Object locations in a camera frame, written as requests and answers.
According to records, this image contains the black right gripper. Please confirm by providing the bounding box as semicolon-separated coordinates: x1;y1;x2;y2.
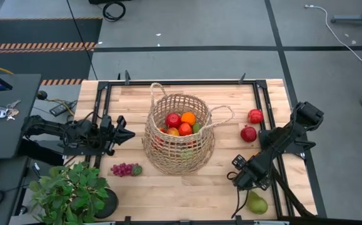
232;156;272;191

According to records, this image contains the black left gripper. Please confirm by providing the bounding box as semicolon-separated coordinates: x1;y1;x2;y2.
100;115;136;156

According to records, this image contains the small orange-red fruit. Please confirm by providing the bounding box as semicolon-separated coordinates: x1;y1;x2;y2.
151;126;166;149

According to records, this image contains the dark red pomegranate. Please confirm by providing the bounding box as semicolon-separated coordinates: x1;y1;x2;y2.
240;125;258;143

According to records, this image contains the small red apple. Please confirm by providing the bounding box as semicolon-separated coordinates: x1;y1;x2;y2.
165;112;182;129

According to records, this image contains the woven straw basket with handles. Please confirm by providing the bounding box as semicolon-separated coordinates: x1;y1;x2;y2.
142;82;235;176

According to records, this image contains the red tomato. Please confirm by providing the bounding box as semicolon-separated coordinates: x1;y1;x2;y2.
178;122;193;137

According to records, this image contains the orange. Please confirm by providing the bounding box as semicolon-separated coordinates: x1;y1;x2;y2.
181;111;197;126

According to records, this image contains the green pear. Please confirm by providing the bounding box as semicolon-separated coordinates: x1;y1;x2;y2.
247;191;269;215

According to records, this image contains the purple grape bunch with leaf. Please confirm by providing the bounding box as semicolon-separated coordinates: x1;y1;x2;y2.
110;162;143;178

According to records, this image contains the black power adapter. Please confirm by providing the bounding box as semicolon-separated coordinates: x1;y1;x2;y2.
49;100;78;117

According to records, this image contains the black plant pot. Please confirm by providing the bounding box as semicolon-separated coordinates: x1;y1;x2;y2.
93;187;119;219

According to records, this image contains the green leafy plant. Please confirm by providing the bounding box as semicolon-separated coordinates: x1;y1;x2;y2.
28;161;111;225

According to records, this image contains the black desk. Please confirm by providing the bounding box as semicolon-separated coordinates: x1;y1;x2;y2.
0;73;43;225

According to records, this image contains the black mat with hazard stripes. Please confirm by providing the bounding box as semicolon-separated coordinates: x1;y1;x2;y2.
0;17;104;87

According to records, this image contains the grey desk leg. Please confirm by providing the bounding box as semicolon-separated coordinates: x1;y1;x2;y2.
330;0;362;26

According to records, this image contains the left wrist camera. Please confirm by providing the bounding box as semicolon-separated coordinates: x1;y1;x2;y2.
116;114;128;128

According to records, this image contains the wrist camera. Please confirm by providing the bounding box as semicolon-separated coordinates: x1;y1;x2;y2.
116;114;128;128
231;154;248;170

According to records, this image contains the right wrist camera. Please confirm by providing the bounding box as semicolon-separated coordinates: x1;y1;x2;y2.
231;154;248;170

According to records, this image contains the black cable sleeve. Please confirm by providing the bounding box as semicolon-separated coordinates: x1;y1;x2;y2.
266;154;316;218

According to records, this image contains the long black floor cable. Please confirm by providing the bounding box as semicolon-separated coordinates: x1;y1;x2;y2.
65;0;99;81

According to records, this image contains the coiled black cable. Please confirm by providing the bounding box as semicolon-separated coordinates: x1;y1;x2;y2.
101;0;127;23

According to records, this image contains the white cable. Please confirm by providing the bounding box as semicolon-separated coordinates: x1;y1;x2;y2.
304;4;362;64

